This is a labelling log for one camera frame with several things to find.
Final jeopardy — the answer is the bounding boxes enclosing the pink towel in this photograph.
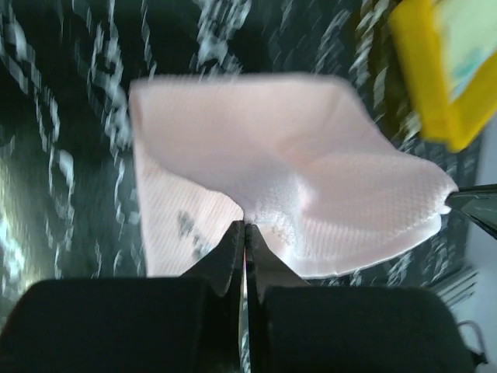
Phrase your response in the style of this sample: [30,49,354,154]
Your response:
[129,74,457,278]

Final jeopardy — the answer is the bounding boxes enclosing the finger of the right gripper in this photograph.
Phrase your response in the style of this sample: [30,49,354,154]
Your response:
[446,184,497,239]

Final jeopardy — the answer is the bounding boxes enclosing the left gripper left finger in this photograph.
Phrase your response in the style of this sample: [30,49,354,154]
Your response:
[1,221,245,372]

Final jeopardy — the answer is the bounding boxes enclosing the yellow green towel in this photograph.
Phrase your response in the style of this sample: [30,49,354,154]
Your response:
[434,0,496,99]

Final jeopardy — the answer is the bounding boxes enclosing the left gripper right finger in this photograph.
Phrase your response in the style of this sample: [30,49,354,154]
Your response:
[245,225,485,372]

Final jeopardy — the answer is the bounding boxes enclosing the yellow plastic tray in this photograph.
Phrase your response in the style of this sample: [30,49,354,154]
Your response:
[388,1,496,152]

